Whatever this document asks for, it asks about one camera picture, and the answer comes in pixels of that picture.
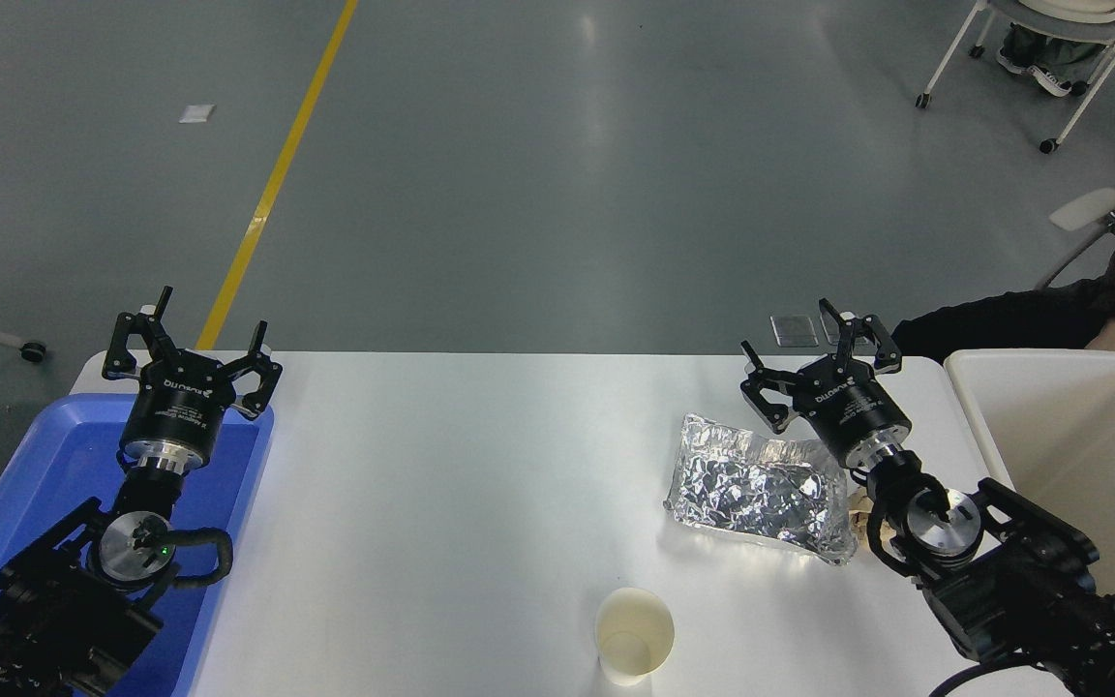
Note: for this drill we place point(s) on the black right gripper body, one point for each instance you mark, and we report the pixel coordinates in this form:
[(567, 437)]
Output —
[(853, 407)]

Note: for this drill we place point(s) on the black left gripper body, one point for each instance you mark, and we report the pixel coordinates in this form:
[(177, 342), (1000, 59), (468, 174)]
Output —
[(178, 407)]

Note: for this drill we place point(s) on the white paper cup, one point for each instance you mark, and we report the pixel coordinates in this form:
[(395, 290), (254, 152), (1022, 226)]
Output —
[(635, 634)]

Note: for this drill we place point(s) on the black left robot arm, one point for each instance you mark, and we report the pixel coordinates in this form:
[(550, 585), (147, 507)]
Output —
[(54, 600)]

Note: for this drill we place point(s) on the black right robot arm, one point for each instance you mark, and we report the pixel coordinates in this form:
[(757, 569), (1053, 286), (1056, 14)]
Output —
[(1022, 581)]

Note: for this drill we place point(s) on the metal floor plate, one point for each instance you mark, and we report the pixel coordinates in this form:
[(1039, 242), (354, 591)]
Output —
[(795, 330)]

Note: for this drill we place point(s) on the crumpled silver foil tray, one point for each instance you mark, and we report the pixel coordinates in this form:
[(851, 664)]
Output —
[(751, 494)]

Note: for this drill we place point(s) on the crumpled tan paper ball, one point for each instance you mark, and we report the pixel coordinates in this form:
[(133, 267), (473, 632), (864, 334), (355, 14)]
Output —
[(859, 513)]

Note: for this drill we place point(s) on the blue plastic tray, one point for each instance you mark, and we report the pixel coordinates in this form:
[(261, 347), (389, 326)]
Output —
[(45, 465)]

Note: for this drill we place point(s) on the large pale plastic bin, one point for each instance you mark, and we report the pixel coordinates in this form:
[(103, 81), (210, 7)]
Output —
[(1080, 436)]

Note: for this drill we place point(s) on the grey chair with white armrest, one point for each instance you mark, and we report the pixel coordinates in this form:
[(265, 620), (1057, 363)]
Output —
[(1085, 208)]

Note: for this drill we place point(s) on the person's feet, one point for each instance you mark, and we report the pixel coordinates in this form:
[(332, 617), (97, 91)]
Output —
[(1041, 63)]

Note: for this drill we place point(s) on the white frame wheeled chair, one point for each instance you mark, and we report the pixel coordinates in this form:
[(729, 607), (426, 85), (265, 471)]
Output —
[(1090, 24)]

